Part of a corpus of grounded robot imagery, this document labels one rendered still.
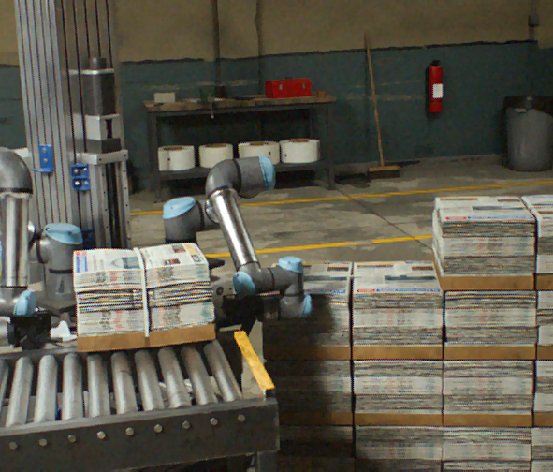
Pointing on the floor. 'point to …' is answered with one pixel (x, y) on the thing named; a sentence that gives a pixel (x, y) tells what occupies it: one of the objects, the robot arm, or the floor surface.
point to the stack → (429, 373)
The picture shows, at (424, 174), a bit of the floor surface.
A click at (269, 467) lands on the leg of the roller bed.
